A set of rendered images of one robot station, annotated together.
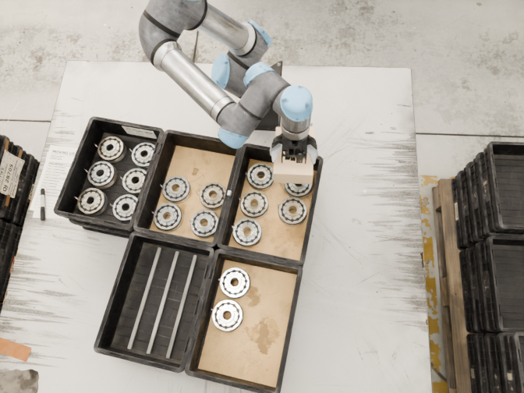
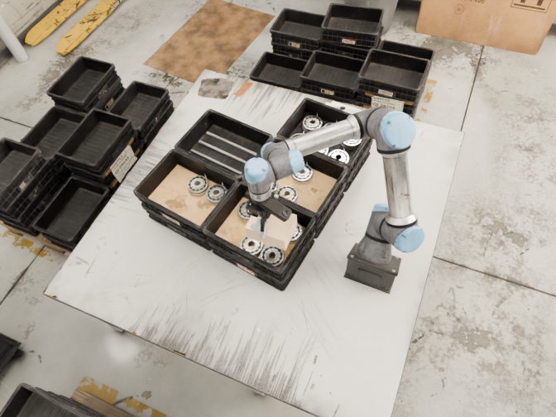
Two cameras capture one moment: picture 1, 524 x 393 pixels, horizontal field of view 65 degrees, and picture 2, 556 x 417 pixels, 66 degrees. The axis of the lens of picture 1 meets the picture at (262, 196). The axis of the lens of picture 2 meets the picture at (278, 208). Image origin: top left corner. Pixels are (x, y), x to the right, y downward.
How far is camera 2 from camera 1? 1.23 m
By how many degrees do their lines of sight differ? 42
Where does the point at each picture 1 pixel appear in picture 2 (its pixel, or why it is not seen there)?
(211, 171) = (309, 200)
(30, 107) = (473, 139)
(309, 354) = (157, 242)
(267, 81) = (280, 156)
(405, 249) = (194, 342)
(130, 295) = (238, 137)
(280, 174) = not seen: hidden behind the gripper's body
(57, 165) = not seen: hidden behind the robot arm
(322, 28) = not seen: outside the picture
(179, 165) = (323, 180)
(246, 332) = (183, 195)
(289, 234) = (236, 240)
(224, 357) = (175, 179)
